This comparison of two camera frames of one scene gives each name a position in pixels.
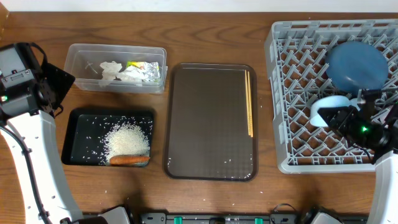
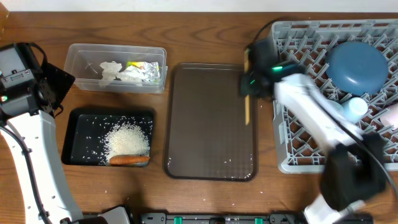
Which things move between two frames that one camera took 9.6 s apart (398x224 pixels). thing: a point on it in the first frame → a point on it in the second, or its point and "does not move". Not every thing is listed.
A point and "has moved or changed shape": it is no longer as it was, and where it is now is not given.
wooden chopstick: x=247 y=102 has moved or changed shape
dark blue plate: x=356 y=66 does not move
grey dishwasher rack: x=296 y=51 does not move
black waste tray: x=86 y=129 does not move
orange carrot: x=128 y=159 does not move
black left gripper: x=58 y=84 does not move
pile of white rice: x=125 y=139 does not move
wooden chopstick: x=250 y=104 has moved or changed shape
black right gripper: x=337 y=115 → x=249 y=83
